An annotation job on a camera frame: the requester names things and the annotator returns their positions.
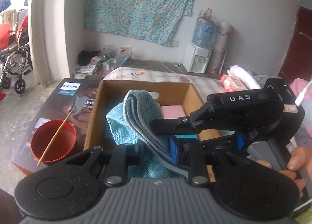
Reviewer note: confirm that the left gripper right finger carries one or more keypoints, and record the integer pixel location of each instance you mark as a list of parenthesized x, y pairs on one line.
[(187, 154)]

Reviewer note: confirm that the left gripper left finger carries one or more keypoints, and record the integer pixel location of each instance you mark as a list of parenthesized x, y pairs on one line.
[(123, 156)]

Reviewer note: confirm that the teal knitted towel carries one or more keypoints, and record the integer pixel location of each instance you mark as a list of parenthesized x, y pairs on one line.
[(129, 123)]

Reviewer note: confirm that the pink towel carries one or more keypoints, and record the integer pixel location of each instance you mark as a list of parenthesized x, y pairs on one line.
[(172, 112)]

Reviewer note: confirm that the person's right hand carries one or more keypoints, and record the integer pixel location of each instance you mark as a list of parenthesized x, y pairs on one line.
[(300, 158)]

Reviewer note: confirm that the white folded quilt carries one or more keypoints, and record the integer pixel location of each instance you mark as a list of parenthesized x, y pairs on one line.
[(244, 76)]

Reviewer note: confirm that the red wet wipes pack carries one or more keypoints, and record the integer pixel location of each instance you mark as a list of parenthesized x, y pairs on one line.
[(232, 83)]

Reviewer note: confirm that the cardboard box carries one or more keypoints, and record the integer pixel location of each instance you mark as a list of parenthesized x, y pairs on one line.
[(112, 92)]

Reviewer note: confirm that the wooden stick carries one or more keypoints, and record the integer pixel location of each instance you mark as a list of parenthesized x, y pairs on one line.
[(54, 138)]

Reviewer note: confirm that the Philips product box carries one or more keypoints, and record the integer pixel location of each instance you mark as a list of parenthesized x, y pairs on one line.
[(69, 93)]

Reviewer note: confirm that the rolled patterned mat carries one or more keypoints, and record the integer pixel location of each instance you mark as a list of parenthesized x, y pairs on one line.
[(222, 37)]

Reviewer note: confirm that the red plastic bucket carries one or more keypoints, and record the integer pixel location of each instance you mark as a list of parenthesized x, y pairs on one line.
[(60, 148)]

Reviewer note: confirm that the white water dispenser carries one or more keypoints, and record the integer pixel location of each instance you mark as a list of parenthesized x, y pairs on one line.
[(196, 59)]

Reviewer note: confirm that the clear plastic bag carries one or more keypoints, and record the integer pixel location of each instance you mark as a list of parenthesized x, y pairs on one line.
[(117, 60)]

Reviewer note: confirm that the blue water bottle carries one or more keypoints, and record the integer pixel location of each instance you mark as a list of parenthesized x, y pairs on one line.
[(203, 33)]

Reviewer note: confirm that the black bag on floor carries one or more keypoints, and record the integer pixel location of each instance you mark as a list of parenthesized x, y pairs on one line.
[(85, 57)]

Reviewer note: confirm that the red wheelchair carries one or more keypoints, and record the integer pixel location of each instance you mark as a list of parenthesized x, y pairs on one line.
[(15, 50)]

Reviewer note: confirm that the teal floral wall cloth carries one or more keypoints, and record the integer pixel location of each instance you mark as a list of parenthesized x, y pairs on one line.
[(154, 21)]

